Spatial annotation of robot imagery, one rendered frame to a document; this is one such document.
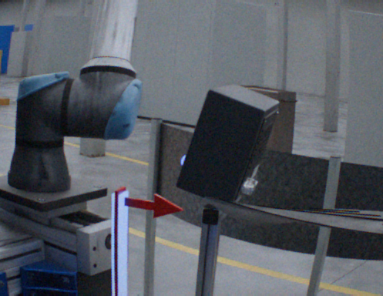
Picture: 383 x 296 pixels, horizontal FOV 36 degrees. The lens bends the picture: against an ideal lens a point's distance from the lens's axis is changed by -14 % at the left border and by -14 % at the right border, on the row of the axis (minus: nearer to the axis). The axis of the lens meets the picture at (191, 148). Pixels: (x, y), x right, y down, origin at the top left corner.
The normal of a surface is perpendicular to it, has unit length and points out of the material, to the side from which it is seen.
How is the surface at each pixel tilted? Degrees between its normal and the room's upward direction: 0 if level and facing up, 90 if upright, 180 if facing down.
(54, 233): 90
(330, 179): 90
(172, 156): 90
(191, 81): 90
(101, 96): 73
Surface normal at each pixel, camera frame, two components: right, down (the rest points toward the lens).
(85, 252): -0.48, 0.10
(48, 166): 0.58, -0.14
